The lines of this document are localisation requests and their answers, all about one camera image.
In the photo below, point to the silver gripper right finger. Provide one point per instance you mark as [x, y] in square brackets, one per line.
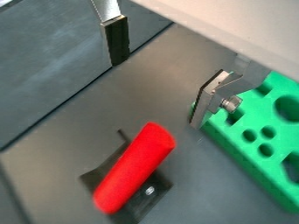
[218, 93]

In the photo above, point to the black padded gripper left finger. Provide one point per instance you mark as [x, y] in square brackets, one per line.
[114, 27]

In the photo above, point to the red cylinder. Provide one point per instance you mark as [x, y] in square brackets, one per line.
[134, 167]

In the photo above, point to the green shape sorter board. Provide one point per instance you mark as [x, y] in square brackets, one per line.
[259, 135]

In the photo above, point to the black curved cradle stand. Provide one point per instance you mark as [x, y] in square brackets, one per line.
[147, 195]

